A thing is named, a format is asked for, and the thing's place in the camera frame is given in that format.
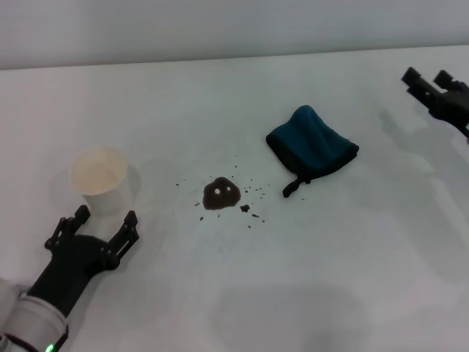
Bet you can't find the blue rag with black edge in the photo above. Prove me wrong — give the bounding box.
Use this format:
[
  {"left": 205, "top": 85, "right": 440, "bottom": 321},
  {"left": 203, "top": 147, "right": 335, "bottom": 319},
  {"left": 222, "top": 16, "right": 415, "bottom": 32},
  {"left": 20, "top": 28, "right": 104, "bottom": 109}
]
[{"left": 265, "top": 104, "right": 360, "bottom": 199}]

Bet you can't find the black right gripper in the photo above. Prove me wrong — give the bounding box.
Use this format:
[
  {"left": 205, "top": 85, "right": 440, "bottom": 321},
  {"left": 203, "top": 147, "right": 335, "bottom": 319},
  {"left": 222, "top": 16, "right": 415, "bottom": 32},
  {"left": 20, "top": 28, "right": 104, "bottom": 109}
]
[{"left": 400, "top": 66, "right": 469, "bottom": 139}]

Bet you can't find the white paper cup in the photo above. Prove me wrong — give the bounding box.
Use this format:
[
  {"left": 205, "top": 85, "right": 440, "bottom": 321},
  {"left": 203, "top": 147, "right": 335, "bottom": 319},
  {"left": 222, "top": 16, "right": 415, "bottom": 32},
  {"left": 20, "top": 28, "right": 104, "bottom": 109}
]
[{"left": 70, "top": 145, "right": 135, "bottom": 218}]

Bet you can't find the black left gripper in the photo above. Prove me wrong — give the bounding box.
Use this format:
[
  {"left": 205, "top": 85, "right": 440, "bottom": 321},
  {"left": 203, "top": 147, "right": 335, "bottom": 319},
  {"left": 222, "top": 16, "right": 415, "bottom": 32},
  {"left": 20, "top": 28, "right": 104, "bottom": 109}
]
[{"left": 27, "top": 205, "right": 141, "bottom": 318}]

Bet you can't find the black water stain puddle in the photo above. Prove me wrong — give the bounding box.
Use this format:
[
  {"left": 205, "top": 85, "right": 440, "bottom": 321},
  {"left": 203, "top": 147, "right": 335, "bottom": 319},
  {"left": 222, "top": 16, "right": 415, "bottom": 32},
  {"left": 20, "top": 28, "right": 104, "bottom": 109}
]
[{"left": 202, "top": 176, "right": 242, "bottom": 213}]

